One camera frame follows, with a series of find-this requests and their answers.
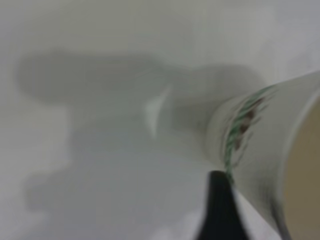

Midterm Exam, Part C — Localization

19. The white paper coffee cup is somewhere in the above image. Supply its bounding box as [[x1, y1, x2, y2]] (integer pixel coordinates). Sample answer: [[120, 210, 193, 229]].
[[204, 71, 320, 240]]

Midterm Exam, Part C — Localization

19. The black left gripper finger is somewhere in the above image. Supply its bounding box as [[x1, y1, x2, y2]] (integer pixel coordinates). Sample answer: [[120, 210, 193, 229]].
[[193, 170, 253, 240]]

